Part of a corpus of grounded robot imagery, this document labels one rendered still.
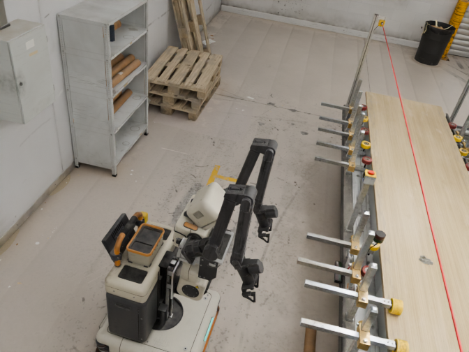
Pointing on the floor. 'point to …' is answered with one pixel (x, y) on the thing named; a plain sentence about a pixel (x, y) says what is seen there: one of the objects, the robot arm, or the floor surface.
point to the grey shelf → (96, 144)
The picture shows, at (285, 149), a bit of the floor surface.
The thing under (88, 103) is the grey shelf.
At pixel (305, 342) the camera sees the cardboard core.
